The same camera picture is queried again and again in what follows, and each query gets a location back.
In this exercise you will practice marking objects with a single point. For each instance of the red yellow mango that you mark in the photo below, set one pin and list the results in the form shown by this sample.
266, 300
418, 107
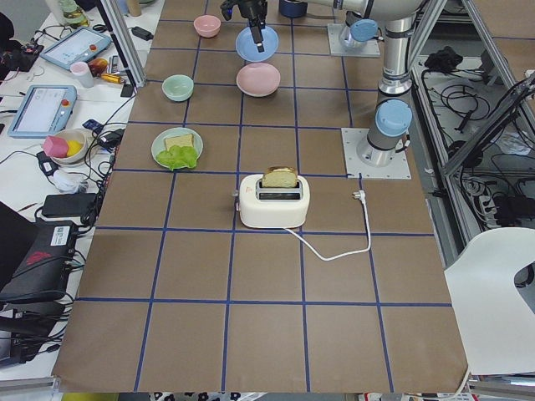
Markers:
98, 66

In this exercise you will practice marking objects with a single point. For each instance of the right teach pendant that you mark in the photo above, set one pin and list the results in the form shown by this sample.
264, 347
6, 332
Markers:
81, 45

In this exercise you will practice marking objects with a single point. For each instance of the green bowl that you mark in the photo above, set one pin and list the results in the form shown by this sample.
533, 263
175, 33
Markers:
178, 87

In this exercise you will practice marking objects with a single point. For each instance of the left teach pendant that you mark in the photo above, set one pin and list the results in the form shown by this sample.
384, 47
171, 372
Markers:
45, 110

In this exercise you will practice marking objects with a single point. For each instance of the green plate with sandwich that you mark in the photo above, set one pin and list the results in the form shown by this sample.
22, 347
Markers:
158, 144

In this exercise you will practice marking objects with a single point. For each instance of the green lettuce leaf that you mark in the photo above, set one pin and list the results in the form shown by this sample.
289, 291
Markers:
178, 157

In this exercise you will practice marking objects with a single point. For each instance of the aluminium frame post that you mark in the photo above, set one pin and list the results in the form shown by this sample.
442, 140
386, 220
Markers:
120, 34

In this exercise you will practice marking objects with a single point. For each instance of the toast slice in toaster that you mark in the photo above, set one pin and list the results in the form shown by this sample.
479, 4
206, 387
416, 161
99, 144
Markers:
280, 177

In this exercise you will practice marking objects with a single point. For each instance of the white chair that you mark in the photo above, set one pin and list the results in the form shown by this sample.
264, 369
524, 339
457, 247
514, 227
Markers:
495, 322

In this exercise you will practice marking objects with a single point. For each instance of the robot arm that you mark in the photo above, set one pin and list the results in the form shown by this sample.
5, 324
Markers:
352, 35
393, 115

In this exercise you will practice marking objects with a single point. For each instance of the cream white toaster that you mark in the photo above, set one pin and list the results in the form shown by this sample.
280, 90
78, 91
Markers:
272, 208

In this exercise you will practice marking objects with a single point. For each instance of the orange handled tool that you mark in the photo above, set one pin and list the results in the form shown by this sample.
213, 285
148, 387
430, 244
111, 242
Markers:
112, 78

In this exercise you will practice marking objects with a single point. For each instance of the blue plate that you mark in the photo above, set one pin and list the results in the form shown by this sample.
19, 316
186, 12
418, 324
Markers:
249, 51

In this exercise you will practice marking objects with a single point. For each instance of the pink plate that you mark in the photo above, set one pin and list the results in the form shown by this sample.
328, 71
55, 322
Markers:
258, 79

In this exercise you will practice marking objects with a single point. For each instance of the pink cup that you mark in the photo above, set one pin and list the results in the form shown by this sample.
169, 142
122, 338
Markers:
82, 72

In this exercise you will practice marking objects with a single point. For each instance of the white bowl with fruit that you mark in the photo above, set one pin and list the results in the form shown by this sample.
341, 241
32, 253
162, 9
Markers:
68, 147

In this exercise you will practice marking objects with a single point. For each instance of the dark blue saucepan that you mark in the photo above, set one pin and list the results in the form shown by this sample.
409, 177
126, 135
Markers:
292, 9

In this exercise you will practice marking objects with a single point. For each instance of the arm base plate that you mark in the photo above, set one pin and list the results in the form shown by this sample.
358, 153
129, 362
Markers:
341, 43
364, 161

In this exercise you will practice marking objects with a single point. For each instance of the black power adapter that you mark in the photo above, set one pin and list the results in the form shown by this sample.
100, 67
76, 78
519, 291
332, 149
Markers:
142, 33

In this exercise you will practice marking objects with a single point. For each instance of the bread slice on plate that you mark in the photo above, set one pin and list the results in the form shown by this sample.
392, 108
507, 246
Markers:
186, 140

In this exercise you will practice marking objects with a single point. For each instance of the pink bowl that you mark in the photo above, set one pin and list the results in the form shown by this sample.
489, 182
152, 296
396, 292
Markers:
207, 26

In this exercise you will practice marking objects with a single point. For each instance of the teach pendant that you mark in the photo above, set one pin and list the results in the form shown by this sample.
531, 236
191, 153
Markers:
81, 45
45, 110

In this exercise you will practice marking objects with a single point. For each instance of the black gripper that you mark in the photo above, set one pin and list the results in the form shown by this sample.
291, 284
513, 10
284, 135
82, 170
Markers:
253, 8

